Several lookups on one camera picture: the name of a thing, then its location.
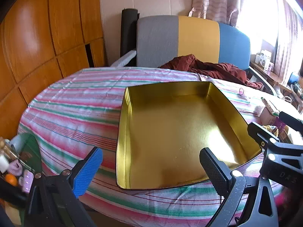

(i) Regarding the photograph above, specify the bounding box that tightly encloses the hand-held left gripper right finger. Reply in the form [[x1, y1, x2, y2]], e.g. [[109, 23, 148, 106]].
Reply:
[[199, 147, 279, 227]]

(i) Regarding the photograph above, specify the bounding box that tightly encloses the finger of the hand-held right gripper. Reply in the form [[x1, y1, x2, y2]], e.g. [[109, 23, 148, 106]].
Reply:
[[279, 112, 303, 132], [247, 122, 303, 187]]

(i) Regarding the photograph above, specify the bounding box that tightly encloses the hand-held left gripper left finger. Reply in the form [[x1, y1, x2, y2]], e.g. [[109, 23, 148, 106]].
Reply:
[[25, 147, 104, 227]]

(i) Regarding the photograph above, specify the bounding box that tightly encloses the maroon and gold tin box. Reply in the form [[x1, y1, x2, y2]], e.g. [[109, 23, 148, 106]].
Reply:
[[116, 81, 264, 191]]

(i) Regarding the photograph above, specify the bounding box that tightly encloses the pink cardboard box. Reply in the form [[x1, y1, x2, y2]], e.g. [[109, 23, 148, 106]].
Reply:
[[260, 106, 281, 126]]

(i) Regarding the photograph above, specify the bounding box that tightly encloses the green edged packet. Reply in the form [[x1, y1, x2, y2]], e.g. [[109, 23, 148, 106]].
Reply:
[[261, 97, 280, 117]]

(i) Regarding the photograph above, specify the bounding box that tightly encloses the person's dark red clothing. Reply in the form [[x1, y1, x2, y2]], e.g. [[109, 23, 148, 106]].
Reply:
[[276, 186, 303, 218]]

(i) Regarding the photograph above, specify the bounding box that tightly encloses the blue metal chair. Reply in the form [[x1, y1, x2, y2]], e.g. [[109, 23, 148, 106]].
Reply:
[[289, 72, 301, 85]]

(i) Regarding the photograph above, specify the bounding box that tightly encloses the wooden desk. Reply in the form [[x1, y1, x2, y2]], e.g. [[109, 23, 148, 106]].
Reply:
[[250, 60, 299, 100]]

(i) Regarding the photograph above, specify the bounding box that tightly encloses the striped blanket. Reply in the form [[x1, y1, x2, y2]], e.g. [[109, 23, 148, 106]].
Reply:
[[18, 67, 303, 220]]

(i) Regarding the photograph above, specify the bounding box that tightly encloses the tall white box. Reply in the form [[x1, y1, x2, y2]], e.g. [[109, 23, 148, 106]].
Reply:
[[260, 50, 272, 65]]

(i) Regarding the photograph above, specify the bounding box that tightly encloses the small orange fruit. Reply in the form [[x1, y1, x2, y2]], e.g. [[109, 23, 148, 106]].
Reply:
[[5, 173, 19, 186]]

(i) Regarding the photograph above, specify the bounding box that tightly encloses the white cylinder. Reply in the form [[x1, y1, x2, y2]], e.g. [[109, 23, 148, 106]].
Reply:
[[0, 155, 9, 173]]

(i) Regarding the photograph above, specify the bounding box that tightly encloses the dark red jacket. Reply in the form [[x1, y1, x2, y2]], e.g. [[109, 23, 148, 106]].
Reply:
[[159, 54, 263, 90]]

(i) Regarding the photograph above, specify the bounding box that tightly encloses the pink patterned curtain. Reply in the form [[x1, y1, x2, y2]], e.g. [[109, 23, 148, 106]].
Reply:
[[189, 0, 247, 27], [275, 0, 303, 76]]

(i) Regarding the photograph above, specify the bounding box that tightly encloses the window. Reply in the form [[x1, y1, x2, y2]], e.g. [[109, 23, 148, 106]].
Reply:
[[237, 0, 284, 50]]

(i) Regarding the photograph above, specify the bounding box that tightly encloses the grey yellow blue chair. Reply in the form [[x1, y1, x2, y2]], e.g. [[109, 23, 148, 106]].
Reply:
[[110, 15, 277, 95]]

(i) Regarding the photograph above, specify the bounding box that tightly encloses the wooden wardrobe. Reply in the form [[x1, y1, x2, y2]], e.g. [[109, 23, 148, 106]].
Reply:
[[0, 0, 107, 140]]

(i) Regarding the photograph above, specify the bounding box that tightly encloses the black rolled mat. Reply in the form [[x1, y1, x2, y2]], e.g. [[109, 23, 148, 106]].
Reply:
[[120, 8, 140, 65]]

